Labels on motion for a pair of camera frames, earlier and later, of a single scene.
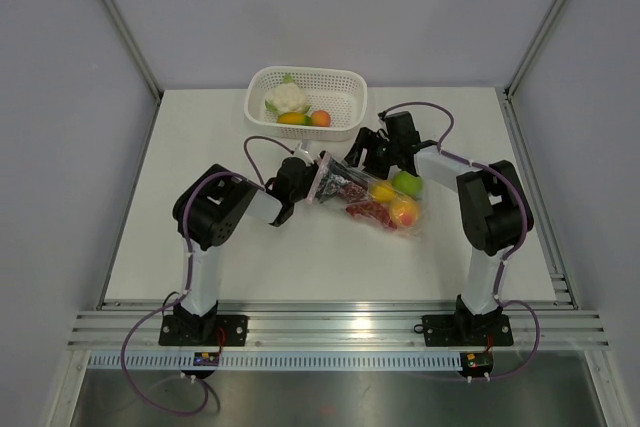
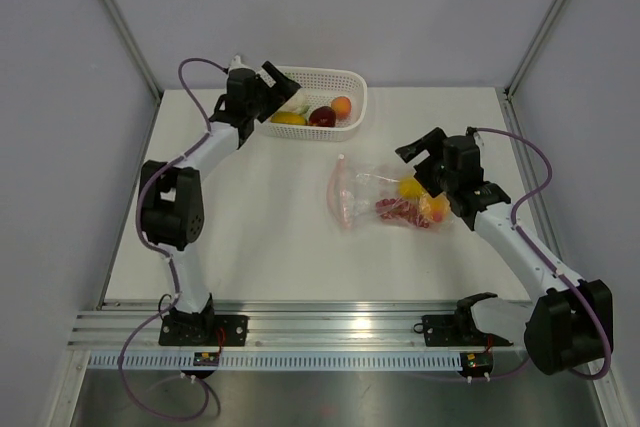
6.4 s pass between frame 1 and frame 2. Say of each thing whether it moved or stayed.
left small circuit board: stayed
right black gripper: moved
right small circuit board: stayed
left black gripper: moved
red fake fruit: moved
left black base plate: stayed
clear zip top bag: moved
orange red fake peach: moved
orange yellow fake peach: moved
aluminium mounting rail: stayed
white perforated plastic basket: stayed
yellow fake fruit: moved
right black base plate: stayed
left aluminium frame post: stayed
